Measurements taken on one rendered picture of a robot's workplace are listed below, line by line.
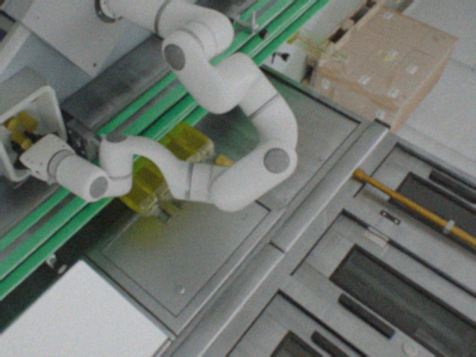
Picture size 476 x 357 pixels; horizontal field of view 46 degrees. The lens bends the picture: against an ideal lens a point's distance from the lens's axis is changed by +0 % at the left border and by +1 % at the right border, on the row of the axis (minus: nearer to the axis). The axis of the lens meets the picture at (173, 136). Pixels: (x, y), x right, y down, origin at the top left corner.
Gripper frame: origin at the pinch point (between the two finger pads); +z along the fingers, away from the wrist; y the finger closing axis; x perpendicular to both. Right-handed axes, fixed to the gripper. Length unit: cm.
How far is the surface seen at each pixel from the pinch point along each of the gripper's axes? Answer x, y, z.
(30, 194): -12.6, -5.7, -1.3
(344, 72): -239, 326, 111
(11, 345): -34.6, -31.7, -14.3
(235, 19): -5, 72, -8
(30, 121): 5.6, 2.9, -2.3
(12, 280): -23.9, -22.2, -8.8
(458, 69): -330, 483, 70
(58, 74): 7.8, 17.3, 3.6
